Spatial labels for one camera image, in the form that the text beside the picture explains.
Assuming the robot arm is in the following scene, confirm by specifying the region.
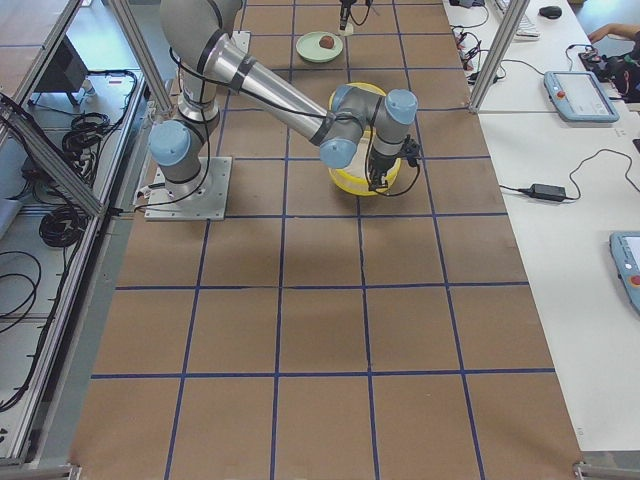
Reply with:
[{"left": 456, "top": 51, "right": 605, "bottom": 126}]
[
  {"left": 339, "top": 0, "right": 374, "bottom": 34},
  {"left": 160, "top": 1, "right": 420, "bottom": 195}
]

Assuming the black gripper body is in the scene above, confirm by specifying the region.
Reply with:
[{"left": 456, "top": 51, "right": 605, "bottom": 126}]
[{"left": 370, "top": 152, "right": 395, "bottom": 175}]

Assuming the yellow steamer top layer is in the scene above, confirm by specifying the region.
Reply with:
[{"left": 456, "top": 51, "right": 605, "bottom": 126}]
[{"left": 328, "top": 129, "right": 376, "bottom": 196}]

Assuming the black power adapter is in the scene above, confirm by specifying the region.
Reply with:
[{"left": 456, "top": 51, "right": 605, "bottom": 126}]
[{"left": 517, "top": 183, "right": 568, "bottom": 202}]

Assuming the aluminium frame post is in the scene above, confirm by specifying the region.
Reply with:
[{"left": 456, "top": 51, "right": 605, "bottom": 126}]
[{"left": 468, "top": 0, "right": 529, "bottom": 114}]

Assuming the mint green plate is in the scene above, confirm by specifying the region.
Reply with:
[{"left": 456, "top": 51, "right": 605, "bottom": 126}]
[{"left": 296, "top": 31, "right": 344, "bottom": 63}]

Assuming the brown bun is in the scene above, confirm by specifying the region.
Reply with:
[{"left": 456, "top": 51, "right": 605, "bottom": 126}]
[{"left": 318, "top": 35, "right": 335, "bottom": 50}]

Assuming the yellow steamer layer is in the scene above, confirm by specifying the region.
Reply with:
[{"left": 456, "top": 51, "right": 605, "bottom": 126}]
[
  {"left": 329, "top": 82, "right": 385, "bottom": 113},
  {"left": 328, "top": 129, "right": 376, "bottom": 196}
]

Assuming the black computer mouse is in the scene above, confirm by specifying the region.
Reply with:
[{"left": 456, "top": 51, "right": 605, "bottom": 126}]
[{"left": 538, "top": 5, "right": 563, "bottom": 20}]

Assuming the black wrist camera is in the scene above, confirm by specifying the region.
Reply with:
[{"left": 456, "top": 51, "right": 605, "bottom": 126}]
[{"left": 401, "top": 135, "right": 420, "bottom": 168}]

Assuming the teach pendant far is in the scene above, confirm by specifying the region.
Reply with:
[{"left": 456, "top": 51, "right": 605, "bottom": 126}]
[{"left": 543, "top": 71, "right": 619, "bottom": 124}]

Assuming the coiled black cable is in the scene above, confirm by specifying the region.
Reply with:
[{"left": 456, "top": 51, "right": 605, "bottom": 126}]
[{"left": 38, "top": 205, "right": 89, "bottom": 250}]

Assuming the teach pendant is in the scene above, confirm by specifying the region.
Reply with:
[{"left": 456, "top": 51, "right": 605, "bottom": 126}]
[
  {"left": 609, "top": 231, "right": 640, "bottom": 312},
  {"left": 543, "top": 71, "right": 619, "bottom": 124}
]

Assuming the teach pendant near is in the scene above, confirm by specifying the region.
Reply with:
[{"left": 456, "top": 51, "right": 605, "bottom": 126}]
[{"left": 609, "top": 231, "right": 640, "bottom": 312}]

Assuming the yellow steamer bottom layer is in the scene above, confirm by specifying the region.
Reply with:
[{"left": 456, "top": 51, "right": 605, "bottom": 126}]
[{"left": 329, "top": 82, "right": 385, "bottom": 113}]

